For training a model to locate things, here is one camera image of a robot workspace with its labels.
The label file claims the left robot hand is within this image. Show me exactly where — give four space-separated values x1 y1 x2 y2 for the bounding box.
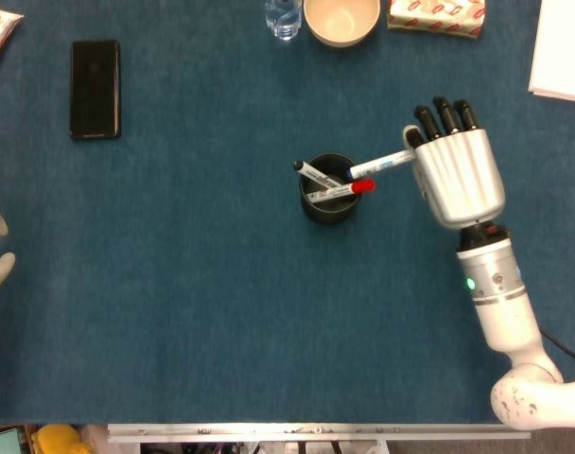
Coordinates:
0 192 17 291

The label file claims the black cap whiteboard marker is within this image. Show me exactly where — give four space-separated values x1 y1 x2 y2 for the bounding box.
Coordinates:
292 160 345 188

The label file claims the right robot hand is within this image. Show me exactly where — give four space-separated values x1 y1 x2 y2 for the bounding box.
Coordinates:
400 96 507 231

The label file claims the clear plastic water bottle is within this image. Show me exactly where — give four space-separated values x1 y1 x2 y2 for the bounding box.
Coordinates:
265 0 304 42

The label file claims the red cap whiteboard marker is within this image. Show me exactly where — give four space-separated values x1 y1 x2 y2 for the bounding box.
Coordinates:
305 177 377 204

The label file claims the yellow plush toy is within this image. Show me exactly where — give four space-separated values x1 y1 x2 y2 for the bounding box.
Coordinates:
33 424 94 454

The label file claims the white paper stack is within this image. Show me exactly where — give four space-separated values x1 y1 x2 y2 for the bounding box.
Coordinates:
528 0 575 106

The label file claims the blue cap whiteboard marker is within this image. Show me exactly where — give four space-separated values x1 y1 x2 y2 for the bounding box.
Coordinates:
347 149 417 182

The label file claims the teal box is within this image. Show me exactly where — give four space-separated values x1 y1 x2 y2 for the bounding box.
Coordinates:
0 427 25 454

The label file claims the blue felt table mat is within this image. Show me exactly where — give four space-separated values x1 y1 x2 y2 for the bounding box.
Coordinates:
0 0 575 425

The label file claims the black round pen holder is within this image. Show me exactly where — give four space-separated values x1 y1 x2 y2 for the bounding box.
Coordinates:
299 151 364 226

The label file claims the aluminium table frame rail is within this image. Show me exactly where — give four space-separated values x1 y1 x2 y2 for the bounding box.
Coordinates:
106 423 531 445

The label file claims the black smartphone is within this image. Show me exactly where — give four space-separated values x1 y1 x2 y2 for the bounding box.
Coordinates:
69 39 122 141

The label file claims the cream ceramic bowl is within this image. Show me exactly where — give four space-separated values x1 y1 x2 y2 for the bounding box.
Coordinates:
303 0 382 49

